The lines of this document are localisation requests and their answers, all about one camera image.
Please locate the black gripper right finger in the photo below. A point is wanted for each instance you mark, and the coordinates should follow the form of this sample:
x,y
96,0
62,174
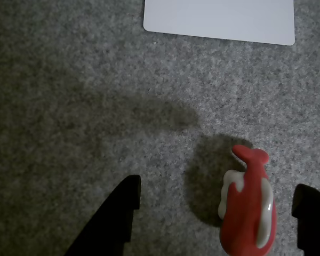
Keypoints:
x,y
314,221

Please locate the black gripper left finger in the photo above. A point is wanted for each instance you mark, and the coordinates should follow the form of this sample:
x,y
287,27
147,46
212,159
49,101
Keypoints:
x,y
114,218

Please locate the red tuna sushi toy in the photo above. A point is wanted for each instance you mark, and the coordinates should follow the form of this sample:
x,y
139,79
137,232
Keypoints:
x,y
245,213

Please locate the white rectangular card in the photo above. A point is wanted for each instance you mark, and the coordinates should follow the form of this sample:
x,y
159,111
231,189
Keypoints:
x,y
218,18

